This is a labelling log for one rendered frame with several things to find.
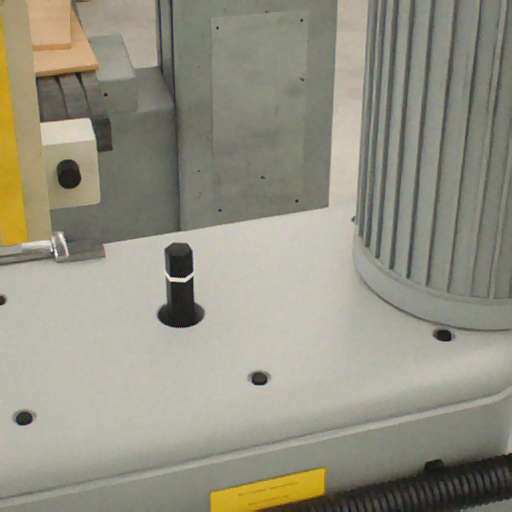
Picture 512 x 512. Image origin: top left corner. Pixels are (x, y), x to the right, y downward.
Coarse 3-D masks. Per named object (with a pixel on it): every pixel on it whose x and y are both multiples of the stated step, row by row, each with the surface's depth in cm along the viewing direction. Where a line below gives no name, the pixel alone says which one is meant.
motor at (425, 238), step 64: (384, 0) 83; (448, 0) 78; (384, 64) 86; (448, 64) 80; (384, 128) 87; (448, 128) 83; (384, 192) 90; (448, 192) 86; (384, 256) 93; (448, 256) 88; (448, 320) 91
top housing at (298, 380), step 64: (128, 256) 100; (256, 256) 100; (320, 256) 100; (0, 320) 92; (64, 320) 92; (128, 320) 92; (256, 320) 92; (320, 320) 92; (384, 320) 92; (0, 384) 86; (64, 384) 86; (128, 384) 86; (192, 384) 86; (256, 384) 86; (320, 384) 86; (384, 384) 87; (448, 384) 88; (0, 448) 80; (64, 448) 81; (128, 448) 82; (192, 448) 83; (256, 448) 86; (320, 448) 87; (384, 448) 89; (448, 448) 92
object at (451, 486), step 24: (504, 456) 92; (408, 480) 90; (432, 480) 90; (456, 480) 90; (480, 480) 90; (504, 480) 91; (312, 504) 88; (336, 504) 88; (360, 504) 88; (384, 504) 88; (408, 504) 89; (432, 504) 89; (456, 504) 90; (480, 504) 91
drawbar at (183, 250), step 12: (168, 252) 89; (180, 252) 89; (168, 264) 90; (180, 264) 89; (192, 264) 90; (180, 276) 90; (192, 276) 91; (168, 288) 91; (180, 288) 91; (192, 288) 91; (168, 300) 92; (180, 300) 91; (192, 300) 92; (168, 312) 93; (180, 312) 92; (192, 312) 93; (168, 324) 94; (180, 324) 93; (192, 324) 93
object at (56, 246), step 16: (48, 240) 100; (64, 240) 100; (80, 240) 101; (0, 256) 98; (16, 256) 98; (32, 256) 99; (48, 256) 99; (64, 256) 98; (80, 256) 99; (96, 256) 99
